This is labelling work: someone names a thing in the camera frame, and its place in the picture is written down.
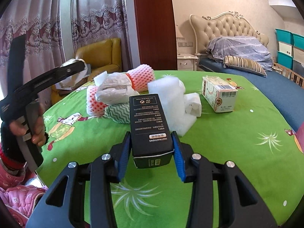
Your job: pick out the yellow armchair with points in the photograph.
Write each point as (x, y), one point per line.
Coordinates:
(102, 54)

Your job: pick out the person's left hand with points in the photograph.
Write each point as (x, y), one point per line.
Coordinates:
(39, 130)

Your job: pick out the person's pink quilted clothing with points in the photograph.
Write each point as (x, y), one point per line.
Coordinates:
(16, 194)

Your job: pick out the cream medicine box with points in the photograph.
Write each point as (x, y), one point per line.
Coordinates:
(219, 92)

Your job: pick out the white nightstand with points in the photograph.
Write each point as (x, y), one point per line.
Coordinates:
(186, 61)

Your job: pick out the striped pillow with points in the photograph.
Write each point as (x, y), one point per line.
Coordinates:
(247, 65)

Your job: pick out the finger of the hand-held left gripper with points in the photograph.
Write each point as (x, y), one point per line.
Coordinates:
(59, 73)

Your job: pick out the flat cardboard box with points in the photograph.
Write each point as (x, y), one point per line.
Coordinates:
(71, 83)

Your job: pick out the green wavy striped cloth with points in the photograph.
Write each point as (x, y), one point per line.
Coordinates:
(118, 114)

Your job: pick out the white foam block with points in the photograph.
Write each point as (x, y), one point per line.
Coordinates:
(99, 78)

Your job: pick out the wall switch panel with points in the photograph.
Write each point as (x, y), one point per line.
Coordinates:
(185, 44)

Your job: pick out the white plastic bag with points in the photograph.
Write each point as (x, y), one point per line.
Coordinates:
(114, 85)

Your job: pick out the black cardboard box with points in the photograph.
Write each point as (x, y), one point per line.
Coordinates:
(149, 123)

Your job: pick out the pink plastic bag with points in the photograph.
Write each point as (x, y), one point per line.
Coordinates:
(301, 136)

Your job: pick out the blue bed mattress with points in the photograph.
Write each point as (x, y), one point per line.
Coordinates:
(273, 87)

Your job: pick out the beige table lamp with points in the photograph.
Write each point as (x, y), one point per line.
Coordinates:
(178, 33)

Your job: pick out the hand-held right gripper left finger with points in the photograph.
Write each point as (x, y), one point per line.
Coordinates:
(124, 158)

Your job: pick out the pink lace curtain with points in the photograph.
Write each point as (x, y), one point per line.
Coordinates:
(40, 11)

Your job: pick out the wooden bed rail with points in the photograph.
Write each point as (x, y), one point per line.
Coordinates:
(289, 73)

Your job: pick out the white foam sheet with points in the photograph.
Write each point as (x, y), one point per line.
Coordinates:
(171, 104)

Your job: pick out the brown wooden wardrobe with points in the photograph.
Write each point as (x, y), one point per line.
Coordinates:
(154, 23)

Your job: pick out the beige tufted headboard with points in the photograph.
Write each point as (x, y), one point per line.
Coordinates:
(220, 26)

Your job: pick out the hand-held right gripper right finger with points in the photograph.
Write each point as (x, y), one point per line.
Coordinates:
(179, 158)

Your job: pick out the person's left forearm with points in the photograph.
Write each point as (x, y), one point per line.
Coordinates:
(7, 144)

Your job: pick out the grey blue duvet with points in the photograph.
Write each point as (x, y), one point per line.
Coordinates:
(239, 46)

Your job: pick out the stack of teal storage boxes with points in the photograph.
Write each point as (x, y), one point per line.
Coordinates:
(285, 38)

